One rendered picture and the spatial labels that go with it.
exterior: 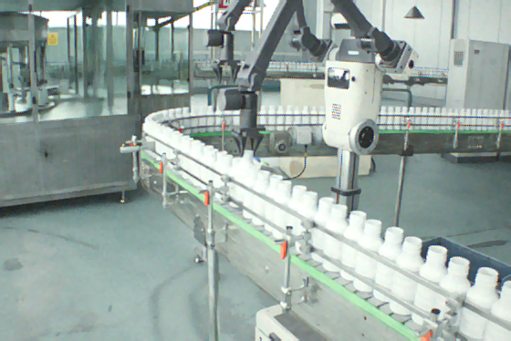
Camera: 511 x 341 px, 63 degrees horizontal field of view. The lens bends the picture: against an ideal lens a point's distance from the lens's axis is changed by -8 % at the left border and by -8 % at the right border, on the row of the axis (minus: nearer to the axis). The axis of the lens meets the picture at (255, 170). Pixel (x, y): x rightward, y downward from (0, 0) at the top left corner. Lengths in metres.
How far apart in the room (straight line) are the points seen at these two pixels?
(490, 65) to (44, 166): 6.23
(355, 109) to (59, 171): 3.22
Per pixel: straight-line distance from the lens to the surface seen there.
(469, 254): 1.55
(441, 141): 3.66
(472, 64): 7.26
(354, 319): 1.08
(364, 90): 1.90
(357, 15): 1.67
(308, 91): 5.50
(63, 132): 4.44
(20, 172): 4.48
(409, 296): 0.99
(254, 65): 1.41
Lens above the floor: 1.52
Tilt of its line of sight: 15 degrees down
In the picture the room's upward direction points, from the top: 1 degrees clockwise
